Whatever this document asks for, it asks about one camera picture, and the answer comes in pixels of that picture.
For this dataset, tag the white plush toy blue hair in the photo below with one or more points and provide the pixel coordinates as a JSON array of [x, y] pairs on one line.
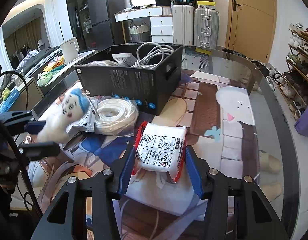
[[66, 110]]

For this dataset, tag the black glass cabinet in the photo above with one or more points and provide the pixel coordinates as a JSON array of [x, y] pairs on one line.
[[77, 12]]

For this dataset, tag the white dresser with drawers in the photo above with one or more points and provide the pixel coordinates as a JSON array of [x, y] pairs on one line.
[[161, 26]]

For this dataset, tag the white resealable packet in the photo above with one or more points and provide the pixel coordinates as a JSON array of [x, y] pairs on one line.
[[78, 131]]

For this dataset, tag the purple bag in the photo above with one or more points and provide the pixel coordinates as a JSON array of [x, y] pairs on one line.
[[305, 122]]

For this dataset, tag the tan wooden door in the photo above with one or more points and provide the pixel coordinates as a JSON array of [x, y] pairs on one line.
[[251, 17]]

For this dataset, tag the pile of colourful packets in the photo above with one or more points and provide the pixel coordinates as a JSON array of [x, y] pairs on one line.
[[51, 71]]

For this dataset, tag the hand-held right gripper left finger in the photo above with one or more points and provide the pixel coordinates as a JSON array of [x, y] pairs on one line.
[[127, 172]]

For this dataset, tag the white electric kettle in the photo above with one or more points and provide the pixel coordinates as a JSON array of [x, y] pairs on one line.
[[70, 48]]

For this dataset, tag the white packet with red edges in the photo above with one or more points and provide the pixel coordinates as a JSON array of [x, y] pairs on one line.
[[159, 150]]

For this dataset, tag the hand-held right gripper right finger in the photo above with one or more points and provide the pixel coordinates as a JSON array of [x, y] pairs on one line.
[[194, 172]]

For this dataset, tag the silver plastic packet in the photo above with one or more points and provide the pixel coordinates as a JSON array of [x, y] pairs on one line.
[[98, 63]]

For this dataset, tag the grey side table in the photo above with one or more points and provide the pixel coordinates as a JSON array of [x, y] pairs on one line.
[[31, 92]]

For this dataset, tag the brown curtain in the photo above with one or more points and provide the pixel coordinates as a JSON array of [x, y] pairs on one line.
[[21, 36]]

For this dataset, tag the shoe rack with shoes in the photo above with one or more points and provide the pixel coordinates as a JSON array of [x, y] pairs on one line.
[[294, 57]]

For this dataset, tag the beige slipper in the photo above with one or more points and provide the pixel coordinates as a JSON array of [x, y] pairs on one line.
[[270, 162], [271, 190]]

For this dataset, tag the woven basket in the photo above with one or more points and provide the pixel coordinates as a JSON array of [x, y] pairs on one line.
[[140, 33]]

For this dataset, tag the white suitcase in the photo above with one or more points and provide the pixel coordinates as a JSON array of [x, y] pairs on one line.
[[183, 25]]

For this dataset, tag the wooden shoe rack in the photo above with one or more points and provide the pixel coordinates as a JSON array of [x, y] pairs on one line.
[[300, 67]]

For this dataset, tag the black refrigerator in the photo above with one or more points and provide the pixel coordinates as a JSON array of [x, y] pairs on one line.
[[105, 12]]

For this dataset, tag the black storage box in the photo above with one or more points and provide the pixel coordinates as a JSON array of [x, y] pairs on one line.
[[163, 1]]

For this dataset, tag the silver suitcase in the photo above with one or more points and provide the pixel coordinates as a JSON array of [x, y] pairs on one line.
[[206, 27]]

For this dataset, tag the black cardboard box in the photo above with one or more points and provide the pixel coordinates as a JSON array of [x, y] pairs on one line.
[[124, 85]]

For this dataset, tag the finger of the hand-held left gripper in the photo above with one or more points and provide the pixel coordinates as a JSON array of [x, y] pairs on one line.
[[35, 127], [40, 149]]

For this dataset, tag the bed with dark blanket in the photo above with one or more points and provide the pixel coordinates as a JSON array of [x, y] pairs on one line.
[[41, 56]]

